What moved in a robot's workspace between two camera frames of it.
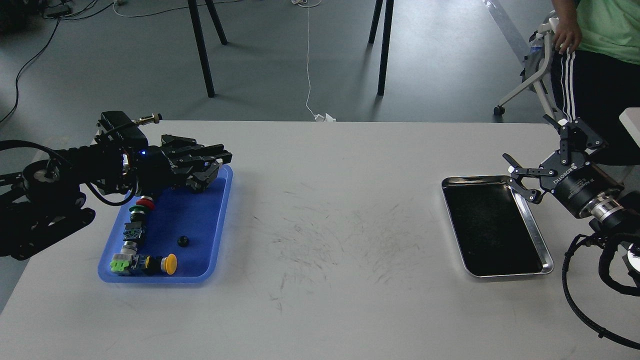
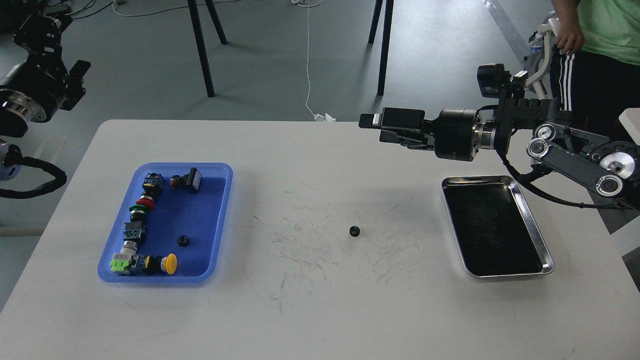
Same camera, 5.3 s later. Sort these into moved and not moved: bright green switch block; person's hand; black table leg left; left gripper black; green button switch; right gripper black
Moved: right gripper black; left gripper black
Not moved: person's hand; bright green switch block; green button switch; black table leg left
